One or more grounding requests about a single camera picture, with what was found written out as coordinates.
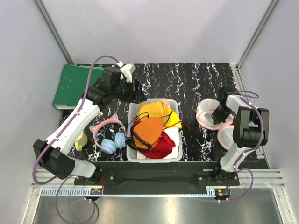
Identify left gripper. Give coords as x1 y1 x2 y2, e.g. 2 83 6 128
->
111 78 147 104

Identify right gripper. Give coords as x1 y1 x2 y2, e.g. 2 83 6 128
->
211 105 233 125

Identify yellow mesh bra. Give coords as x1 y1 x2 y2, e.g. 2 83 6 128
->
137 100 165 117

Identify white pink mesh laundry bag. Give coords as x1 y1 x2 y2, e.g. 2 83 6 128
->
196 98 236 152

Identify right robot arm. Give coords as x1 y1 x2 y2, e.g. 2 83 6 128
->
212 93 270 185

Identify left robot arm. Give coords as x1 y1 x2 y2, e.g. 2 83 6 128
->
32 64 147 185

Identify red satin bra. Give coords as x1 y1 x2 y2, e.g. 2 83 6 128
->
140 129 178 159

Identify pink blue cat-ear headphones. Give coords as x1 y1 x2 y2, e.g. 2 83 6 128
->
91 113 128 155

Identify yellow-green plastic cup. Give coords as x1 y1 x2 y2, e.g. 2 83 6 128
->
74 131 88 152

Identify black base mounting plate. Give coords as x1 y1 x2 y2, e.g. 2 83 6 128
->
74 161 240 196

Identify orange bra black straps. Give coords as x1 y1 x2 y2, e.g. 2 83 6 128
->
125 112 164 150

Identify yellow bra black straps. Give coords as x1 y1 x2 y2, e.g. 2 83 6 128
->
161 105 182 129

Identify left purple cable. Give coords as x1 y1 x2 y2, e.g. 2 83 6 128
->
32 55 123 222

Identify green ring binder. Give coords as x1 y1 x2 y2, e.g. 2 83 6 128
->
52 64 106 110

